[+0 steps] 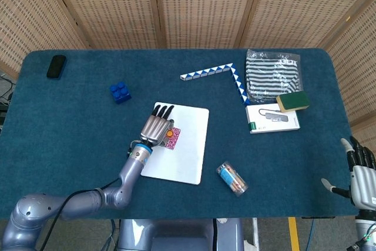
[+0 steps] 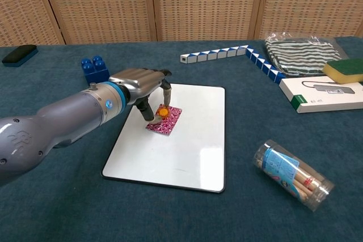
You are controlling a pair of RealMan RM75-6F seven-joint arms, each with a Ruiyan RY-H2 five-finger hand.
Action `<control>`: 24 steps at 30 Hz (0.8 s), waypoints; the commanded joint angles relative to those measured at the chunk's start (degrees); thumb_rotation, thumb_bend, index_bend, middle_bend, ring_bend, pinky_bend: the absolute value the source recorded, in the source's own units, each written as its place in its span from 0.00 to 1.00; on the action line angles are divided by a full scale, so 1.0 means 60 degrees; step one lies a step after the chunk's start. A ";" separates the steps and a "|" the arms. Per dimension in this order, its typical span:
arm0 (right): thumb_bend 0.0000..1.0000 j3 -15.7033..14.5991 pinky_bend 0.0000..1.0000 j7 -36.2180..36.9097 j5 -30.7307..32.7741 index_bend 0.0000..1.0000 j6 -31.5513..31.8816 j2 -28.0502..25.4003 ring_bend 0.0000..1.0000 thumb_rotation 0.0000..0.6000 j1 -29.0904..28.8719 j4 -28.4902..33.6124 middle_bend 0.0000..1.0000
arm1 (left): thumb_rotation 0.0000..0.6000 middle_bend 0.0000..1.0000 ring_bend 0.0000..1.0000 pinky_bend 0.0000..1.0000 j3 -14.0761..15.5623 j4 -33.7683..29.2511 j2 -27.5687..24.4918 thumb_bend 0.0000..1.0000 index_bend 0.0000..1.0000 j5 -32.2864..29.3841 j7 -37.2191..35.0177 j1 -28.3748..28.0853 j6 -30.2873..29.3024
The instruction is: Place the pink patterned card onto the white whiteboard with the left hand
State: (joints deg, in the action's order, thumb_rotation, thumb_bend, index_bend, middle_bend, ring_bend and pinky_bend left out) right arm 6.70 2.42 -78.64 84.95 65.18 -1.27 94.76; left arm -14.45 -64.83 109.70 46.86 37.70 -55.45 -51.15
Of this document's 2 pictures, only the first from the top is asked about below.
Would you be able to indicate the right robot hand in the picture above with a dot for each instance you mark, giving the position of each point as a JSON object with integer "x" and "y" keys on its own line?
{"x": 364, "y": 186}

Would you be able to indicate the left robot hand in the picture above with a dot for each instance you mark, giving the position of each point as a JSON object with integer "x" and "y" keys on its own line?
{"x": 154, "y": 129}

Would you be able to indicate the pink patterned card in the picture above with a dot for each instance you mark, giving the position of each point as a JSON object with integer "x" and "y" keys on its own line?
{"x": 175, "y": 139}

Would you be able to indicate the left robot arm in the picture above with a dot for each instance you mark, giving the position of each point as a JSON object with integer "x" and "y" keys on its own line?
{"x": 129, "y": 174}

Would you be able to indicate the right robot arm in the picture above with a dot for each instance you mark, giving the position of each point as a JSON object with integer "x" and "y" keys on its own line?
{"x": 365, "y": 230}

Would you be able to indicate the white rectangular board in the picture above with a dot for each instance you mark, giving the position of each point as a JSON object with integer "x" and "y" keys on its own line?
{"x": 188, "y": 151}

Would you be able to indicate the black oval device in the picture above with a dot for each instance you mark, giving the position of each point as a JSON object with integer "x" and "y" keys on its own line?
{"x": 56, "y": 66}

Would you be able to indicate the blue toy building block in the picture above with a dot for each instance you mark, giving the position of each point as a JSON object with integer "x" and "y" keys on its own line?
{"x": 120, "y": 93}

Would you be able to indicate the blue felt table cover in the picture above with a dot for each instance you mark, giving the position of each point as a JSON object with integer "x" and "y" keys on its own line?
{"x": 73, "y": 133}

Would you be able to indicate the yellow floor tape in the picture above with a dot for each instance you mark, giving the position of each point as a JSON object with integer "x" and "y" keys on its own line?
{"x": 293, "y": 233}

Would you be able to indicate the clear tube of coloured pencils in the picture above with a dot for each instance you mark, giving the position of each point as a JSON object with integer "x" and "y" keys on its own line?
{"x": 232, "y": 179}

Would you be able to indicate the blue white snake puzzle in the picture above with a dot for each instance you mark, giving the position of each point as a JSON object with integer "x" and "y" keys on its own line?
{"x": 235, "y": 77}

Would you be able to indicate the grey robot torso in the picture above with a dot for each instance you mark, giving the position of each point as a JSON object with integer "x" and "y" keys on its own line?
{"x": 176, "y": 234}

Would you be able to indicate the green yellow sponge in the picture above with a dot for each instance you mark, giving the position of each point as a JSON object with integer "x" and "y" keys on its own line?
{"x": 293, "y": 101}

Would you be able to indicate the white USB hub box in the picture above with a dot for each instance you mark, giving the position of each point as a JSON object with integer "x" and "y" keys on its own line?
{"x": 273, "y": 123}

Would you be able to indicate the striped cloth in plastic bag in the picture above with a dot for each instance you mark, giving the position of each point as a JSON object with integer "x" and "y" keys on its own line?
{"x": 273, "y": 77}

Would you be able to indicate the bamboo folding screen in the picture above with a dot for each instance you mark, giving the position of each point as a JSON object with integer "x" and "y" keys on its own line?
{"x": 202, "y": 7}

